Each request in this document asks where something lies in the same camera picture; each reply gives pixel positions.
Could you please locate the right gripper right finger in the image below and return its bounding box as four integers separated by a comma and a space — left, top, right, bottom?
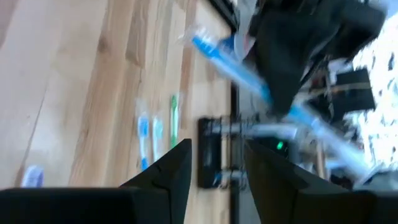
244, 139, 354, 224

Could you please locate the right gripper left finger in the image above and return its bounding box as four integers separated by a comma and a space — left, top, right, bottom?
120, 139, 193, 224

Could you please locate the green toothbrush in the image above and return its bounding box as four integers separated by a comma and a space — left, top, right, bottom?
169, 93, 181, 149

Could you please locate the purple white toothbrush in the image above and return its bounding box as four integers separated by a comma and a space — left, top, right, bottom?
20, 164, 45, 189

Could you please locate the teal toothbrush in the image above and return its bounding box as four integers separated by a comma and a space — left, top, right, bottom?
151, 111, 165, 162

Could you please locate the black wire holder basket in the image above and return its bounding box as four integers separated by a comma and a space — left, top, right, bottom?
198, 114, 262, 190

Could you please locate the blue toothbrush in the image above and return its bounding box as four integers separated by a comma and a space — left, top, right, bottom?
136, 99, 150, 172
178, 26, 379, 184

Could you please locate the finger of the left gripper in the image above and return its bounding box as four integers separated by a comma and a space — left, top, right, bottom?
253, 9, 343, 116
329, 1, 386, 62

